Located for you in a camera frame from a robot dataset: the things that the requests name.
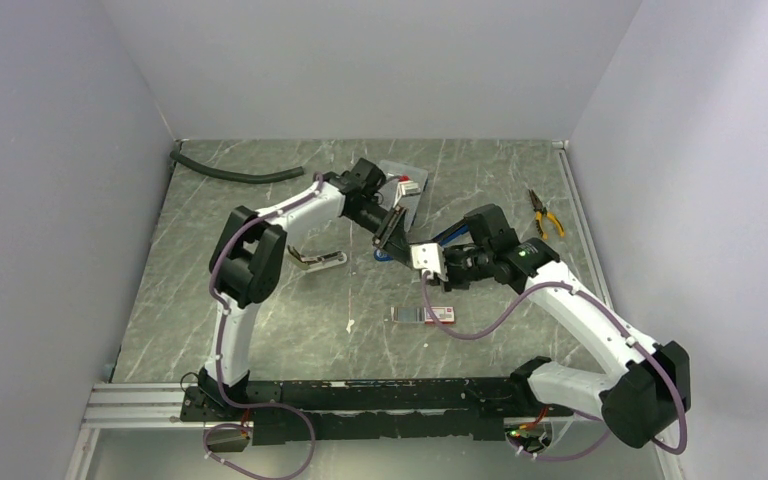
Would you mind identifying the small beige white stapler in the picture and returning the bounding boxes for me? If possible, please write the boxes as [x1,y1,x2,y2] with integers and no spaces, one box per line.
[287,245,348,272]

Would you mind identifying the blue black stapler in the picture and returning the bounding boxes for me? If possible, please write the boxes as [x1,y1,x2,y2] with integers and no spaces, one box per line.
[373,221,469,262]

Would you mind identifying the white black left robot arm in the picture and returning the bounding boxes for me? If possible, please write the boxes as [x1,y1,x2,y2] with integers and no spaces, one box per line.
[198,159,412,420]

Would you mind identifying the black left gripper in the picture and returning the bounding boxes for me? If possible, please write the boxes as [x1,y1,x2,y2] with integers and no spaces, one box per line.
[346,199,414,269]

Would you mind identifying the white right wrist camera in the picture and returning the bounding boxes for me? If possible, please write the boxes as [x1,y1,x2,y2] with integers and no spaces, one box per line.
[410,242,449,283]

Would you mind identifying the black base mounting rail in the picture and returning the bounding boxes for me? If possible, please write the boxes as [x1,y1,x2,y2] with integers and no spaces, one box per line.
[180,377,571,446]

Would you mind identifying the red white staples box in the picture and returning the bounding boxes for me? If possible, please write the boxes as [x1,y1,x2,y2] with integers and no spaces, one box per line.
[390,307,456,325]

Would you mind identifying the yellow handled pliers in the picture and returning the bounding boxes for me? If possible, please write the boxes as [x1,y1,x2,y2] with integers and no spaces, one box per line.
[528,189,566,241]

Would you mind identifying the clear plastic screw organizer box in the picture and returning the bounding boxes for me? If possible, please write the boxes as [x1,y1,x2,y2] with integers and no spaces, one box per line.
[375,160,429,231]

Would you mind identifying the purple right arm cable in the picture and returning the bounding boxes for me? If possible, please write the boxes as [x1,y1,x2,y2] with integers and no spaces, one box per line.
[419,270,690,464]

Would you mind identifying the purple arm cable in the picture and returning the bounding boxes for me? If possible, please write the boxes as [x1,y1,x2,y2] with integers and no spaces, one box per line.
[202,173,326,480]
[419,270,690,464]

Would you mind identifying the dark corrugated hose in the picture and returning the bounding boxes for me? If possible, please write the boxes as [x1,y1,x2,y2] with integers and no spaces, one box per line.
[169,149,306,185]

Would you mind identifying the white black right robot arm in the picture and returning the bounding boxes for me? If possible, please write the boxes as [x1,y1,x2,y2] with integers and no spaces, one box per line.
[411,204,691,455]

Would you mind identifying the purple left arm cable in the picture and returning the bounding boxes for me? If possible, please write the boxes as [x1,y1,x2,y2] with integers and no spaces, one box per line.
[202,173,326,480]

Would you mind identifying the aluminium frame rail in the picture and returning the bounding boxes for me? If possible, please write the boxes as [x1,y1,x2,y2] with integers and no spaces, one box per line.
[81,374,666,431]

